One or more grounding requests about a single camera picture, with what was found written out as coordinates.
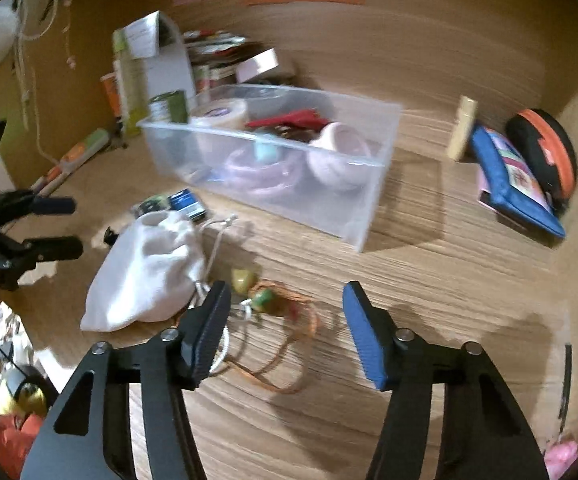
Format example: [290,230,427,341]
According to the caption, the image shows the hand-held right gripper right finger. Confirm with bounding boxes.
[342,281,552,480]

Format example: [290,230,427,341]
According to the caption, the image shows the cream lip balm tube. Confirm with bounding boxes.
[446,95,478,162]

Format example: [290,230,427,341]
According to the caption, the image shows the white round jar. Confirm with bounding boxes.
[189,99,250,161]

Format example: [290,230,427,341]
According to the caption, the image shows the green black small item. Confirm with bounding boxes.
[136,195,170,218]

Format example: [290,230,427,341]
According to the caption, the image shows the pink fluffy item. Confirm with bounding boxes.
[544,440,578,480]

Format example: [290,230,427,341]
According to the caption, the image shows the stack of snack packets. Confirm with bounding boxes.
[181,30,250,93]

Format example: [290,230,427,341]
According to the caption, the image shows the pink round case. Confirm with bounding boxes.
[306,121,375,193]

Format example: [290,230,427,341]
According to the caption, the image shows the white carton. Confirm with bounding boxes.
[139,12,197,111]

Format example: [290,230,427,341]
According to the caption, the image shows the yellow toy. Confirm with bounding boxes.
[0,367,50,416]

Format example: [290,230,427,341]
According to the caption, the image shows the black orange round pouch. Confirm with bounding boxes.
[505,108,578,211]

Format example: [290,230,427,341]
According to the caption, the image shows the red clip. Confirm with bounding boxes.
[244,109,330,131]

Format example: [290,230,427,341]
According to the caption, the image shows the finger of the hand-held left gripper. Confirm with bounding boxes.
[0,190,77,221]
[0,235,84,268]

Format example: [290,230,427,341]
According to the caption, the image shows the beaded orange cord bracelet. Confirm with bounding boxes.
[209,267,322,396]

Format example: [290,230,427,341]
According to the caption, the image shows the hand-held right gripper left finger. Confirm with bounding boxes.
[19,280,232,480]

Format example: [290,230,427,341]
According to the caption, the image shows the blue black small packet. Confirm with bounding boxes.
[169,189,209,222]

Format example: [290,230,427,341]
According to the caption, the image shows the green orange marker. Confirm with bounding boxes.
[59,128,111,171]

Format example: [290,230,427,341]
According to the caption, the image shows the green jar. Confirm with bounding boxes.
[149,90,190,125]

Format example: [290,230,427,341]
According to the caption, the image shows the white receipt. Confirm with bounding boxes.
[124,10,162,58]

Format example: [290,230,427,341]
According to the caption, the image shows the black strip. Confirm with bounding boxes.
[558,342,572,421]

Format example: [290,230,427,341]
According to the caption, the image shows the white cloth pouch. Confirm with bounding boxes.
[80,210,240,333]

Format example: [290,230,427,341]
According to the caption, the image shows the white cable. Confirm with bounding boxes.
[12,0,70,161]

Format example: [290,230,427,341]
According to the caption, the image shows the green cream carton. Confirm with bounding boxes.
[113,27,150,138]

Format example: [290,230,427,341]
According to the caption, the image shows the pink rope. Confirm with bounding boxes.
[224,147,305,198]

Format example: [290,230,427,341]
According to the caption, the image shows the white marker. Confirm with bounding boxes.
[32,162,70,196]

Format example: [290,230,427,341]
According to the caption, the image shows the pink small box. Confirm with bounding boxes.
[235,48,295,86]

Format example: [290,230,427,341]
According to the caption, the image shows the blue zip pouch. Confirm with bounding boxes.
[470,125,567,240]

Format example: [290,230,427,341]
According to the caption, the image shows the orange carton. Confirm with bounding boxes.
[100,72,122,118]

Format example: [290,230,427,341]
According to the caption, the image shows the clear plastic box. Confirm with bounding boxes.
[136,84,404,253]

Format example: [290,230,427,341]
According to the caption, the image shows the teal tube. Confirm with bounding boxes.
[253,140,282,163]

